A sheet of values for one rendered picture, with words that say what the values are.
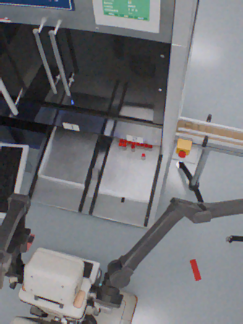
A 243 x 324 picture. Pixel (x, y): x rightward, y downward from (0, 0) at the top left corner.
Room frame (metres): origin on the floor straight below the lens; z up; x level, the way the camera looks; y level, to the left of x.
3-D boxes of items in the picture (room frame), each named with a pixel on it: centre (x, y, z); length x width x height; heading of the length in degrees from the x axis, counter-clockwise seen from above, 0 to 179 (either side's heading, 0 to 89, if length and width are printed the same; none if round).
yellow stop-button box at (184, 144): (0.85, -0.33, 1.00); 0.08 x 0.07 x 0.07; 161
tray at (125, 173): (0.82, -0.05, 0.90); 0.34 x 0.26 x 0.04; 161
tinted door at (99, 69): (0.94, -0.01, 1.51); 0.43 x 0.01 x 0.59; 71
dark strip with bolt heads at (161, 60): (0.87, -0.18, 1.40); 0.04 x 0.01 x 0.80; 71
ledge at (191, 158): (0.88, -0.35, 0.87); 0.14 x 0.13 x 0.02; 161
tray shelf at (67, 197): (0.81, 0.13, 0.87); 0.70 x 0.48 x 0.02; 71
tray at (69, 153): (0.93, 0.27, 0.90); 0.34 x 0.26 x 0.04; 161
